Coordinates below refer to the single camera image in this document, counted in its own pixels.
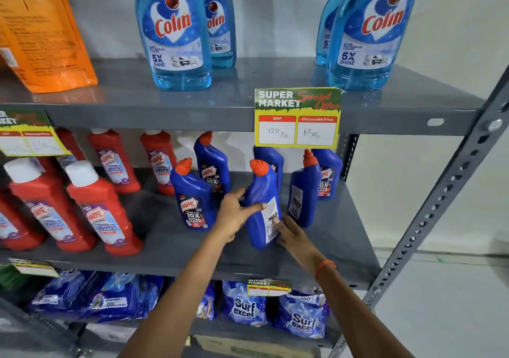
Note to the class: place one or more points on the person's right hand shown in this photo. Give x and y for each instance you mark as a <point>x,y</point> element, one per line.
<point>298,246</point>

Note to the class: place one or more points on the person's left hand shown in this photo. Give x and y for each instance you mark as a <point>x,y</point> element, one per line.
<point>230,218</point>

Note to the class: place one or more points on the person's right fingers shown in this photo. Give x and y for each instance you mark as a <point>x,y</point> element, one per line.
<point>284,230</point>

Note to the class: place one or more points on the person's left thumb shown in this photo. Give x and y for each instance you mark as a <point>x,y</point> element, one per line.
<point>252,209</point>

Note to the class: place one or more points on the blue orange-capped toilet cleaner bottle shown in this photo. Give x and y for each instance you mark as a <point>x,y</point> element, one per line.
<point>259,190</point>

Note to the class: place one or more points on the person's left forearm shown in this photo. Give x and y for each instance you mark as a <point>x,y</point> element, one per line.
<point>179,298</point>

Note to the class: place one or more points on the person's right forearm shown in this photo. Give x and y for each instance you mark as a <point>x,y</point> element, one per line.
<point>358,318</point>

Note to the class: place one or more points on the orange thread wristband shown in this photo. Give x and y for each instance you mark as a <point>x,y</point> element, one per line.
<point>324,265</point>

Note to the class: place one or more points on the row of blue cleaner bottles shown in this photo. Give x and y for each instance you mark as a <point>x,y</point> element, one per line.
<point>195,202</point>

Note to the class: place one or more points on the small yellow price card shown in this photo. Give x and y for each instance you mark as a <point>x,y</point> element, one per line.
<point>34,268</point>
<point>268,288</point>

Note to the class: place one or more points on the blue detergent powder packet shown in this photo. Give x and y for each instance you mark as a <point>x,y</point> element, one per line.
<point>119,298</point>
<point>242,308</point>
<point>302,322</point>
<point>59,290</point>
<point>206,304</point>

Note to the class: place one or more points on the large yellow green price card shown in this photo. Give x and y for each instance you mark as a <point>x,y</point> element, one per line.
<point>298,129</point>

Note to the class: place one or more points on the grey metal shelf rack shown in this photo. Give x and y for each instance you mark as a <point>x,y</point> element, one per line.
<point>238,105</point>

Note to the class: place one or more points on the brown cardboard box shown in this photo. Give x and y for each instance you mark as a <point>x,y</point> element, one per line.
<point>246,349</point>

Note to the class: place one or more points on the row of red cleaner bottles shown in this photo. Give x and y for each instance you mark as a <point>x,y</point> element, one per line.
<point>103,210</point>

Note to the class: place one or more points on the blue glass cleaner bottle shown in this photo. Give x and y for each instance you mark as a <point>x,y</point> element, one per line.
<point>370,31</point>
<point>325,31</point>
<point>175,31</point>
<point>220,19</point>

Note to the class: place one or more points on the green packet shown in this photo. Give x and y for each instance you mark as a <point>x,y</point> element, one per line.
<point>8,280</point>

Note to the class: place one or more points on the orange refill pouch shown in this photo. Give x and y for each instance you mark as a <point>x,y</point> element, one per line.
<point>43,31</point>

